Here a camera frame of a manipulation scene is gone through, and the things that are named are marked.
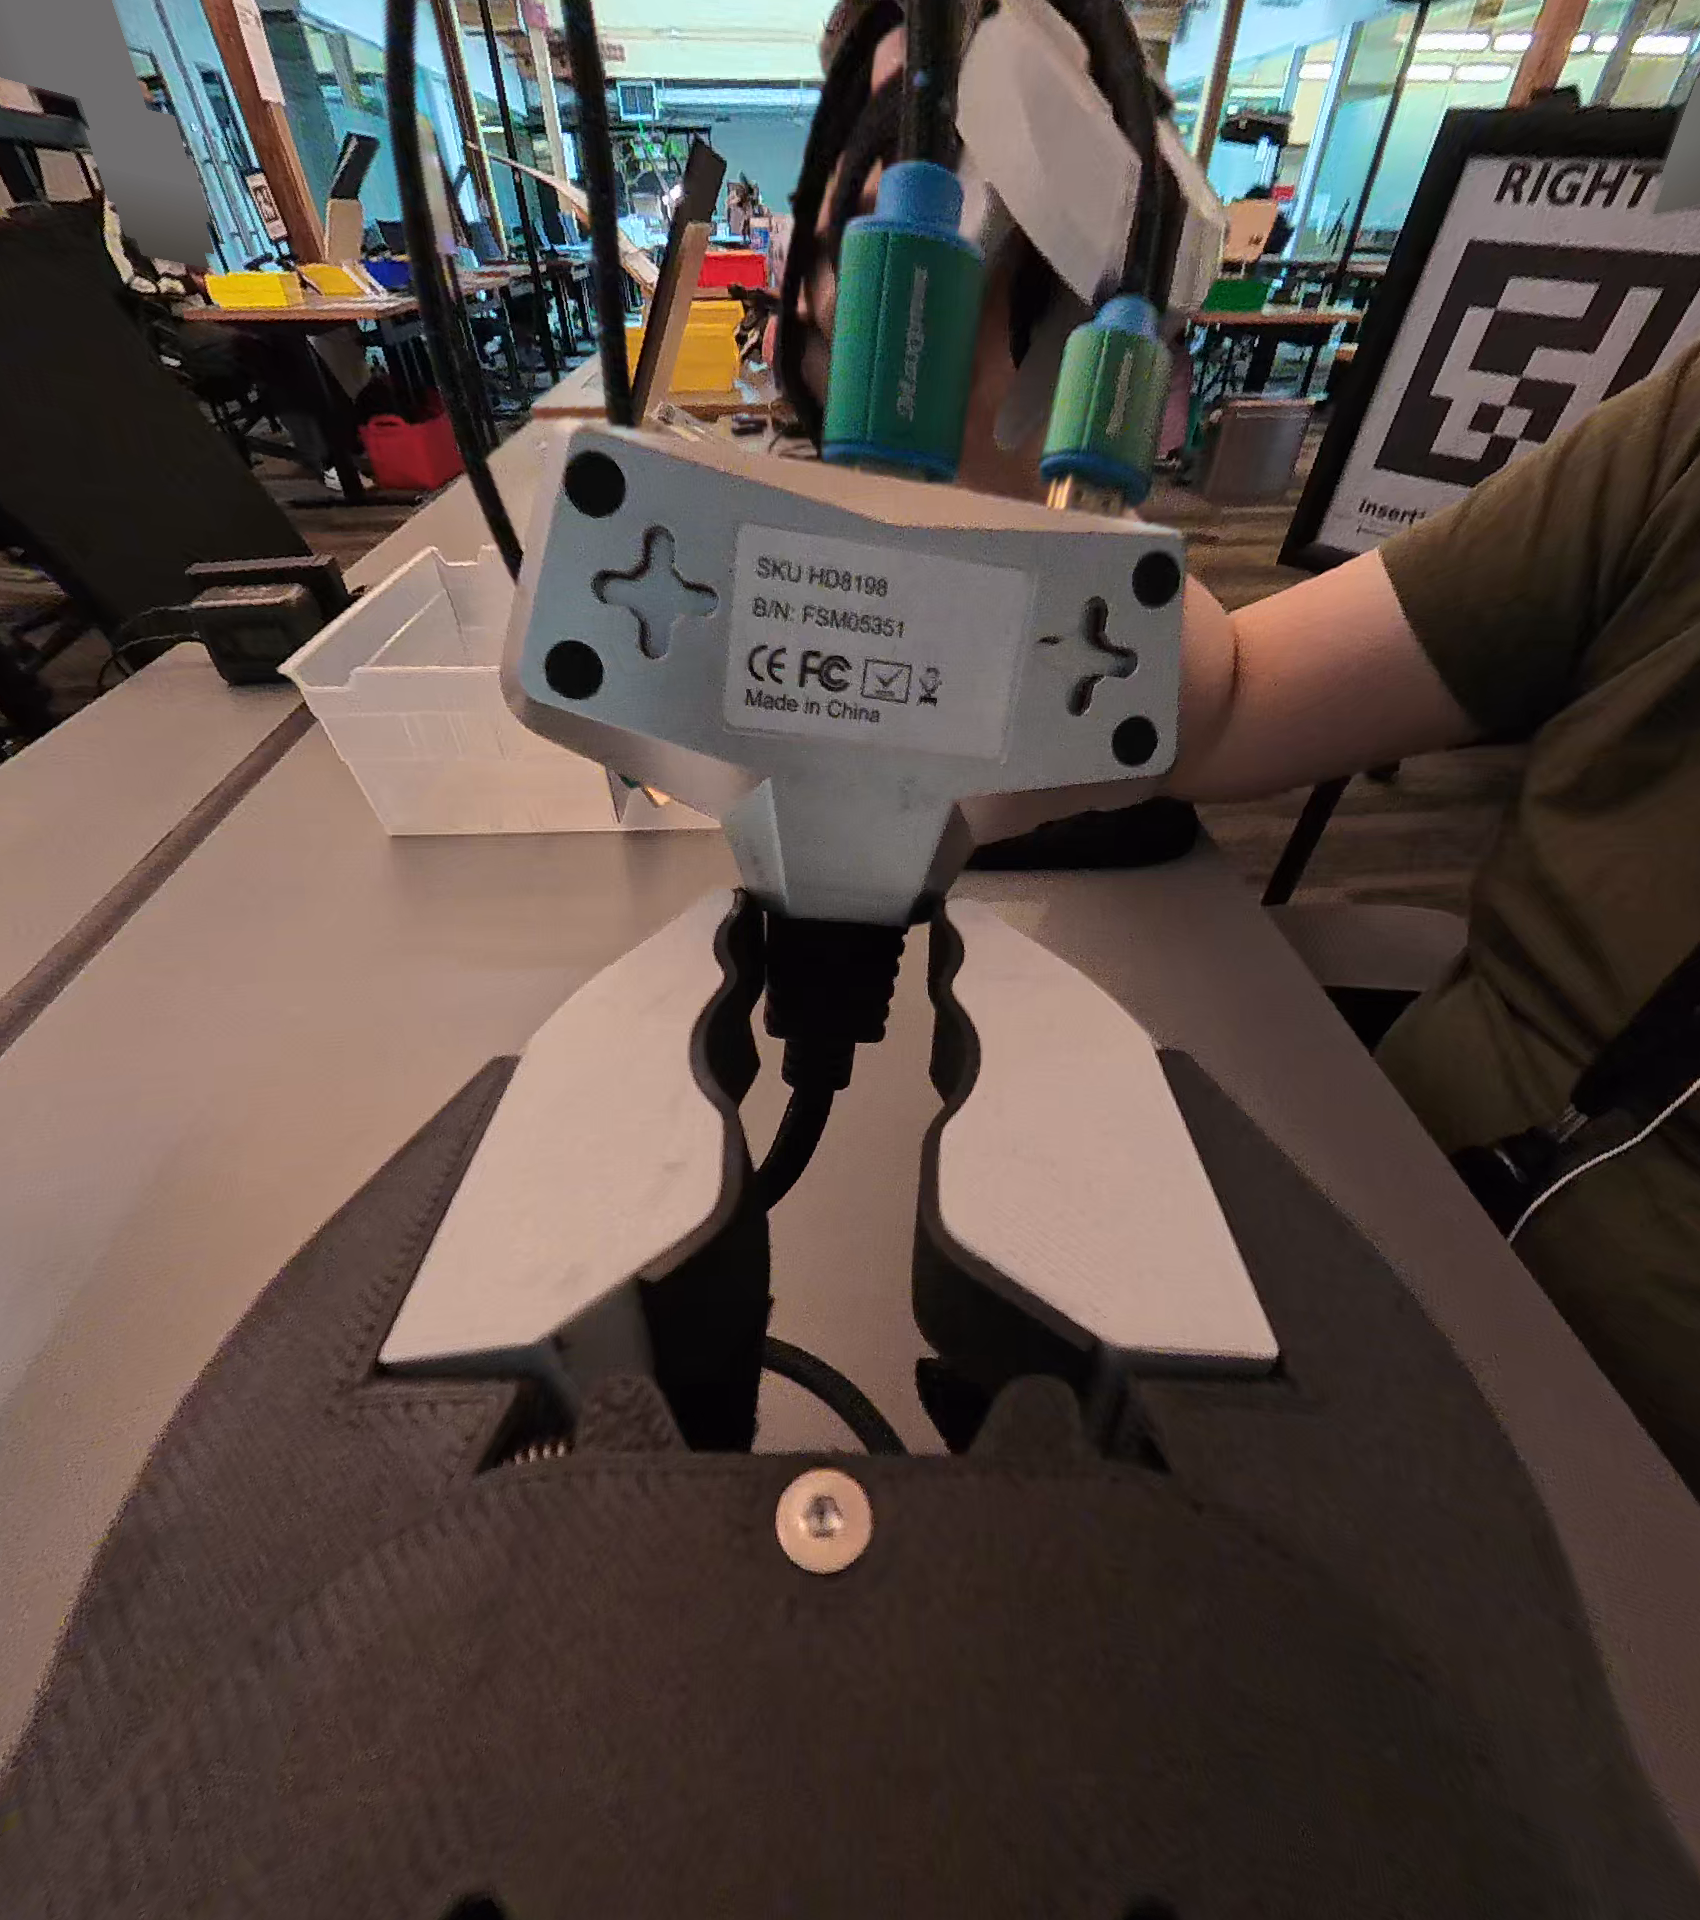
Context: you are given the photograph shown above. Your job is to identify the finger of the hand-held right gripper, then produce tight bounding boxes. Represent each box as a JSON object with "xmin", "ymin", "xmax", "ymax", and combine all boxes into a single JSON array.
[
  {"xmin": 1153, "ymin": 120, "xmax": 1229, "ymax": 284},
  {"xmin": 958, "ymin": 4, "xmax": 1149, "ymax": 303}
]

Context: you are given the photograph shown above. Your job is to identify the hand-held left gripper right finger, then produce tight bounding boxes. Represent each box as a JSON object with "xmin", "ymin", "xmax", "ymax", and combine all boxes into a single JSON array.
[{"xmin": 913, "ymin": 897, "xmax": 1287, "ymax": 1375}]

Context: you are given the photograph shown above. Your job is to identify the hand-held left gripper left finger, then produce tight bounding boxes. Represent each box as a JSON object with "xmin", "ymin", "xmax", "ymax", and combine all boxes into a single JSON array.
[{"xmin": 375, "ymin": 892, "xmax": 770, "ymax": 1375}]

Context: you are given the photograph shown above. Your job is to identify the black hdmi cable green plugs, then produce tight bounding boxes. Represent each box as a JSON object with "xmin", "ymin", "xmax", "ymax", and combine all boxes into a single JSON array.
[
  {"xmin": 384, "ymin": 0, "xmax": 989, "ymax": 581},
  {"xmin": 1036, "ymin": 0, "xmax": 1186, "ymax": 520}
]

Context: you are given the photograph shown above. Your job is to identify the thin black switch cable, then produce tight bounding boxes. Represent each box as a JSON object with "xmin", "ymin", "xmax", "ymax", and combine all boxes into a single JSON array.
[{"xmin": 751, "ymin": 907, "xmax": 911, "ymax": 1458}]

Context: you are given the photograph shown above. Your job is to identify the clear plastic bin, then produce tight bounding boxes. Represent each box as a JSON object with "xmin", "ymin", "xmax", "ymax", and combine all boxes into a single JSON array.
[{"xmin": 275, "ymin": 542, "xmax": 720, "ymax": 840}]

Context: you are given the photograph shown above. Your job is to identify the silver hdmi switch box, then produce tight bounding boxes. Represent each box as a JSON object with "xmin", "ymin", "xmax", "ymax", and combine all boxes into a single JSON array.
[{"xmin": 502, "ymin": 425, "xmax": 1189, "ymax": 924}]

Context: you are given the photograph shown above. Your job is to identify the grey trash can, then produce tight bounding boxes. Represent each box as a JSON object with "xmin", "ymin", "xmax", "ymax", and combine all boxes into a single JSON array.
[{"xmin": 1206, "ymin": 394, "xmax": 1314, "ymax": 508}]

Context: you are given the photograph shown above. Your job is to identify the framed marker sign on stand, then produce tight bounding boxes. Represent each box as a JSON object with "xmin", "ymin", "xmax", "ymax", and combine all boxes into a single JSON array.
[{"xmin": 1276, "ymin": 104, "xmax": 1700, "ymax": 576}]

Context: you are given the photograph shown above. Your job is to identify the black power adapter box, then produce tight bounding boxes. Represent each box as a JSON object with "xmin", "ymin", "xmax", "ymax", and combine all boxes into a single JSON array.
[{"xmin": 183, "ymin": 554, "xmax": 351, "ymax": 689}]

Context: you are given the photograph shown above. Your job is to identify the dark furniture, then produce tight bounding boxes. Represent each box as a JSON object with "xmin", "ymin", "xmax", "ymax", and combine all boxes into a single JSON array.
[{"xmin": 0, "ymin": 203, "xmax": 315, "ymax": 753}]

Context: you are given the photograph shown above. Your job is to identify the black shoulder strap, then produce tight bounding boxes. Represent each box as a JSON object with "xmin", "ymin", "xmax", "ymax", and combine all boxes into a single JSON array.
[{"xmin": 1449, "ymin": 840, "xmax": 1700, "ymax": 1248}]

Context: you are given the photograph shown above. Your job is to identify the wooden support post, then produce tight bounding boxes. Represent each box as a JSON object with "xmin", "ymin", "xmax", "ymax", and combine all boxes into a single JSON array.
[{"xmin": 195, "ymin": 0, "xmax": 329, "ymax": 271}]

